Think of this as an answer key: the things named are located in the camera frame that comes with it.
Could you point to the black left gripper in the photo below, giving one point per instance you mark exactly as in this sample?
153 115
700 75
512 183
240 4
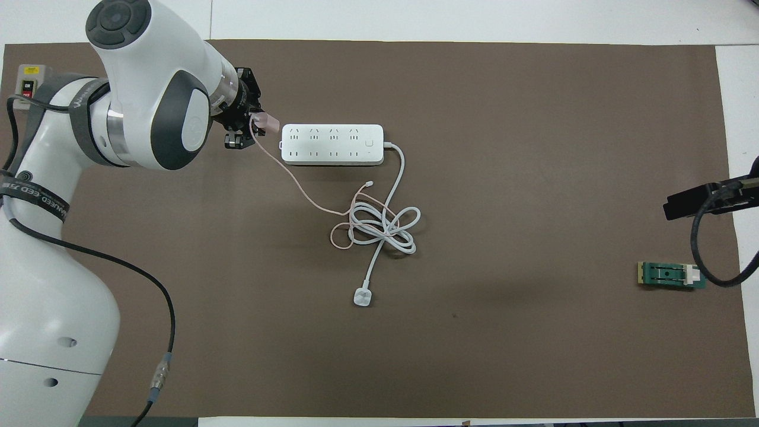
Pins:
237 112

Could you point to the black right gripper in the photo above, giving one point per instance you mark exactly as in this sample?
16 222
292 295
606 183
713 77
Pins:
747 191

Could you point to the pink charger adapter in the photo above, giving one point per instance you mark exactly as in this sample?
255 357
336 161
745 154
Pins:
268 123

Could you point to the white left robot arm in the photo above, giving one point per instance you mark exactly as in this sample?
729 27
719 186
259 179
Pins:
53 267

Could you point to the white power strip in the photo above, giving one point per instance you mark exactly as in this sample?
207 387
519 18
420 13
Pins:
332 144

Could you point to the brown table mat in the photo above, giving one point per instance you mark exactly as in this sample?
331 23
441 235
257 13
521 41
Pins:
474 356

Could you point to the green knife switch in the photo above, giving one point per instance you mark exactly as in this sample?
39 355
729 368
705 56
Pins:
670 276

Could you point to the grey on-off switch box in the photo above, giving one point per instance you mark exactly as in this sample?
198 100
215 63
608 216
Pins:
29 80

